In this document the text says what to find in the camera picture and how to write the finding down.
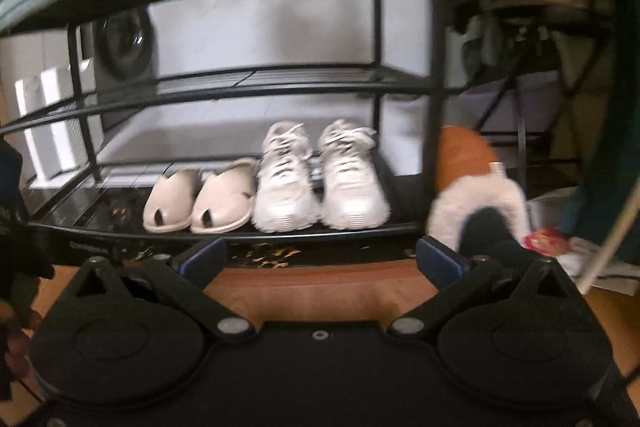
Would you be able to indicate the black round speaker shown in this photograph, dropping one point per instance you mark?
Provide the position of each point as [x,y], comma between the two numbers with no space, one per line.
[125,42]

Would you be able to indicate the orange ball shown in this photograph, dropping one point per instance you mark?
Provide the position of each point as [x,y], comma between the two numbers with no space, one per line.
[462,154]

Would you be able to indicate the white chunky sneaker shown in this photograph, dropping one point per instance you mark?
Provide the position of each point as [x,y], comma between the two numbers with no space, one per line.
[285,187]
[350,182]

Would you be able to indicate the red packet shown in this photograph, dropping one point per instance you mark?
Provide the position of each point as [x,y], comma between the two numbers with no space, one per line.
[546,241]

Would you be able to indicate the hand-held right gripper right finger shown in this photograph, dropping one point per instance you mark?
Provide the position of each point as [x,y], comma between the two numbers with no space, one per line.
[440,263]

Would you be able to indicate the black metal shoe rack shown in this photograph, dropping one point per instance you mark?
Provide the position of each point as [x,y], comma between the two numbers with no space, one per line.
[250,89]

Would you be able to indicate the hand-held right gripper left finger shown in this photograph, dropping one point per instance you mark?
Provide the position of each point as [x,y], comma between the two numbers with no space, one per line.
[205,257]

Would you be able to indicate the beige slipper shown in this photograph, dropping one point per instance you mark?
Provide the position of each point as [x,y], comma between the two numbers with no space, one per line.
[225,202]
[172,199]

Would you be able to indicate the white stick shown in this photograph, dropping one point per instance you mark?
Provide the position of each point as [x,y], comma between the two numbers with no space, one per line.
[612,232]

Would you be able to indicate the black fur-lined slipper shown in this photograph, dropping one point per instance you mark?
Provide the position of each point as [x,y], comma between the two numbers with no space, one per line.
[475,207]

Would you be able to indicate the black folding stand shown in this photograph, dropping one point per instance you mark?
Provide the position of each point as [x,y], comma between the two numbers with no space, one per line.
[530,57]

